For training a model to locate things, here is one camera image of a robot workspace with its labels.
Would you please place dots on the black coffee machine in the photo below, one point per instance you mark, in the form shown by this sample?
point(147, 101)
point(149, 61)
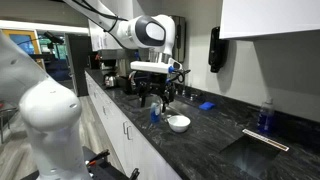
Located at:
point(106, 61)

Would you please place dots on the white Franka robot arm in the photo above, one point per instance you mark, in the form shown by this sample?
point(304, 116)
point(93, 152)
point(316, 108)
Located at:
point(50, 110)

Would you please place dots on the white upper cabinet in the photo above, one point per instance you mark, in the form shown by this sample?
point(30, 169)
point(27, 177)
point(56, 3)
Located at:
point(266, 16)

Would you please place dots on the stainless steel sink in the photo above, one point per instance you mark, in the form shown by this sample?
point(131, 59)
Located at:
point(173, 111)

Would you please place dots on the white lower cabinets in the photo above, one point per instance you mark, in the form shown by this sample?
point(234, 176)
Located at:
point(113, 123)

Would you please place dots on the black cart with orange clamps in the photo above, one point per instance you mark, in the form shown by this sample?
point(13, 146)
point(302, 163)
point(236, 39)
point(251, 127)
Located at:
point(103, 166)

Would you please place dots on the steel paper towel dispenser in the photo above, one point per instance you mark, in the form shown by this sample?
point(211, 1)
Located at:
point(181, 40)

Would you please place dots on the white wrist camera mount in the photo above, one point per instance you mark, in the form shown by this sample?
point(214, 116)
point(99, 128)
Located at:
point(150, 66)

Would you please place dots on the black wall soap dispenser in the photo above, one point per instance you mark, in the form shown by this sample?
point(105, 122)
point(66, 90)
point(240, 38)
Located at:
point(217, 50)

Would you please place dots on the yellow framed window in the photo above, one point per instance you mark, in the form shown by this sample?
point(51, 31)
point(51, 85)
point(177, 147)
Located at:
point(21, 31)

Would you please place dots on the clear bottle blue dish soap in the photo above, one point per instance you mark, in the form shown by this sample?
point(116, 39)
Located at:
point(155, 115)

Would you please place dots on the blue sponge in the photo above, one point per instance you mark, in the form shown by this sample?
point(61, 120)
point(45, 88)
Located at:
point(207, 106)

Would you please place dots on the white papers on wall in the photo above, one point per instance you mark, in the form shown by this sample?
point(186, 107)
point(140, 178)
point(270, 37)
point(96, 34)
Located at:
point(98, 40)

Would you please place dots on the white ceramic bowl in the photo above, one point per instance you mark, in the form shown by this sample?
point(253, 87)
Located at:
point(179, 124)

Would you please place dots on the black camera on stand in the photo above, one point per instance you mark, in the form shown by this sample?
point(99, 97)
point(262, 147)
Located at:
point(53, 37)

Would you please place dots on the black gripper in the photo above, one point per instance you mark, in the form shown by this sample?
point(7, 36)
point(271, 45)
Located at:
point(155, 83)

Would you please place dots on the clear bottle dark blue liquid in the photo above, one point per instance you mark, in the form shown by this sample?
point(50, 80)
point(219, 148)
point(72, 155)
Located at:
point(265, 120)

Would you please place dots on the tall black refrigerator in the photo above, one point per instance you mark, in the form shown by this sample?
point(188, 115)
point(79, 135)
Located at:
point(78, 66)

